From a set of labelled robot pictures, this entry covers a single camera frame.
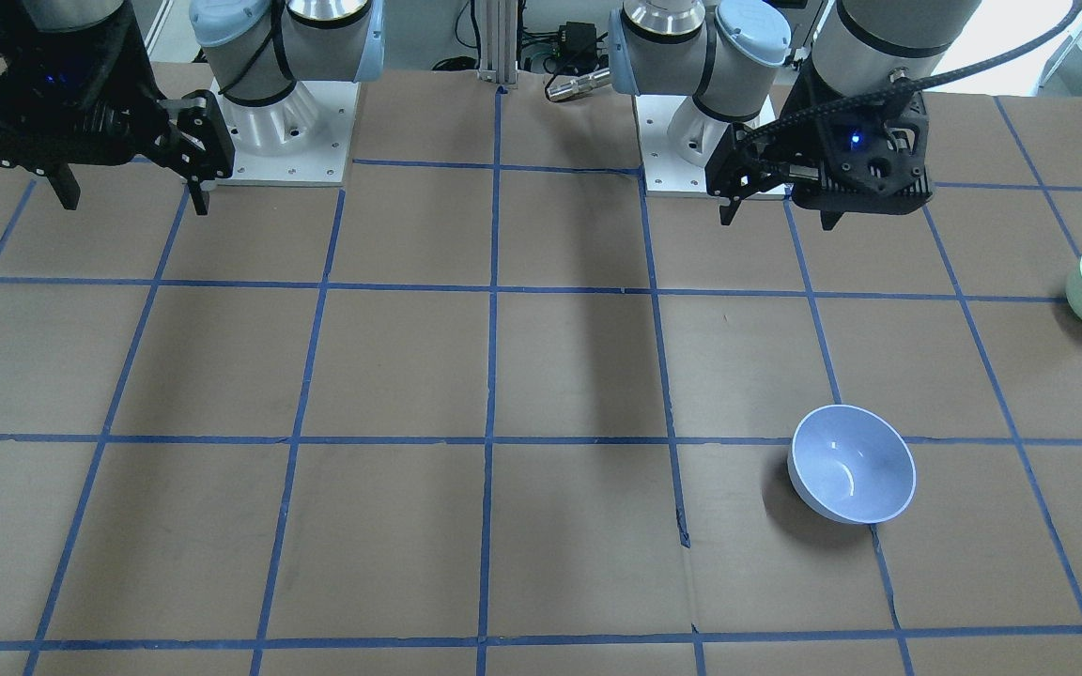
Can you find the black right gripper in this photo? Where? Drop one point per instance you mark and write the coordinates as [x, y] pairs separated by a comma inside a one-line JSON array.
[[120, 83]]

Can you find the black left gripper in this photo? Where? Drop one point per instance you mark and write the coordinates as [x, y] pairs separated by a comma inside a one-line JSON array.
[[806, 127]]

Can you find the blue bowl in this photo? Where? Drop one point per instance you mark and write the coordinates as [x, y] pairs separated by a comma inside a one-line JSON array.
[[849, 465]]

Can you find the silver metal cylinder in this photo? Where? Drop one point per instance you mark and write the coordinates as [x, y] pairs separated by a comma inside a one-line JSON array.
[[579, 86]]

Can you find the black power adapter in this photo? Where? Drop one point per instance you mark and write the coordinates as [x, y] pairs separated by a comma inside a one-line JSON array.
[[576, 47]]

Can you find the brown paper table cover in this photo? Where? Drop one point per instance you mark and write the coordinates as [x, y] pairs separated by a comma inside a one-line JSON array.
[[492, 408]]

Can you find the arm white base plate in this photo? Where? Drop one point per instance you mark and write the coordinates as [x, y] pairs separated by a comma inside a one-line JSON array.
[[676, 141], [302, 141]]

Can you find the aluminium frame post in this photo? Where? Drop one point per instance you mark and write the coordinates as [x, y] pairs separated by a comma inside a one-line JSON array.
[[497, 39]]

